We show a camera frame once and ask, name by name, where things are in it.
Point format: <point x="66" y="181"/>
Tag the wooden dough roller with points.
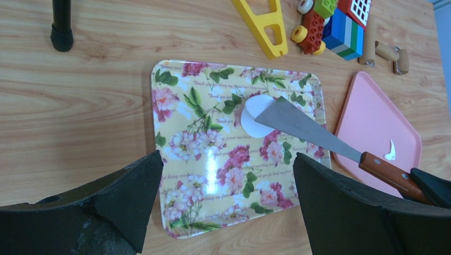
<point x="372" y="47"/>

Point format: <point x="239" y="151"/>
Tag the red window toy brick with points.
<point x="357" y="10"/>

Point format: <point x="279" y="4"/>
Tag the floral rectangular tray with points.
<point x="215" y="174"/>

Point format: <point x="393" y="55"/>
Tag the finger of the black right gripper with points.
<point x="436" y="189"/>

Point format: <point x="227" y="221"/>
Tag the yellow triangular toy frame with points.
<point x="268" y="29"/>

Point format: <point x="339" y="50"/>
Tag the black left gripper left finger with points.
<point x="106" y="216"/>

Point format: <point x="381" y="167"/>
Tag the black tripod stand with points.
<point x="61" y="34"/>

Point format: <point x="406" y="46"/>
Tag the pink rectangular tray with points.
<point x="370" y="119"/>

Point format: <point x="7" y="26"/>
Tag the white dough ball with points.
<point x="256" y="105"/>

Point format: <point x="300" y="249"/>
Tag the flat white dough wrapper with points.
<point x="251" y="127"/>

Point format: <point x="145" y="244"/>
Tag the blue green white brick stack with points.
<point x="343" y="36"/>

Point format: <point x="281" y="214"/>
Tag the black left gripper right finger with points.
<point x="344" y="216"/>

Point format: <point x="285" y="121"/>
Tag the metal dough scraper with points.
<point x="283" y="116"/>

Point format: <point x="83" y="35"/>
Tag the red toy brick car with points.
<point x="308" y="35"/>

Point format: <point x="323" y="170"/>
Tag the small curved dough scrap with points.
<point x="391" y="155"/>

